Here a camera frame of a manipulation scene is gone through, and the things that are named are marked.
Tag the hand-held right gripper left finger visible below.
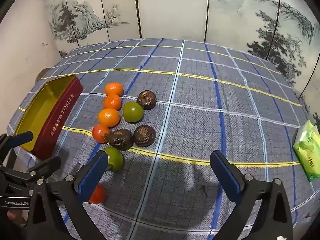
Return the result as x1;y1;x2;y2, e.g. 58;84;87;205
26;150;110;240

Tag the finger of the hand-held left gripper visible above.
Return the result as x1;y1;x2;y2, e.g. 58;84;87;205
0;132;34;160
26;156;62;178

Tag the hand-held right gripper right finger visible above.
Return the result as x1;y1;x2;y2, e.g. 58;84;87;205
209;150;293;240

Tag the red tomato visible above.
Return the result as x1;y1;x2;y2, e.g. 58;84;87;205
89;185;105;204
92;124;111;144

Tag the green tomato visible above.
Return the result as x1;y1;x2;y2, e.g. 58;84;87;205
102;147;125;172
122;101;144;123

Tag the red tin box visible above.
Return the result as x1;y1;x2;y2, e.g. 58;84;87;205
14;74;84;160

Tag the dark brown wrinkled fruit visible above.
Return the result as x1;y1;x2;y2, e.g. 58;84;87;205
136;90;157;110
133;125;156;147
107;129;133;151

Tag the orange tangerine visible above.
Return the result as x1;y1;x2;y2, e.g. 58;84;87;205
98;108;120;128
103;94;122;110
104;82;125;97

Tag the person's left hand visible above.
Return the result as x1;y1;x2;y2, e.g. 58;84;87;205
6;209;28;228

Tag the blue plaid tablecloth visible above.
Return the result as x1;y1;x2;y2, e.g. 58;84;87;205
7;39;314;240

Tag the green tissue pack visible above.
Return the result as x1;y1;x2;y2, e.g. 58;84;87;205
292;120;320;182

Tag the landscape painted folding screen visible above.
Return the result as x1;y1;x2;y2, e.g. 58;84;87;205
42;0;320;120

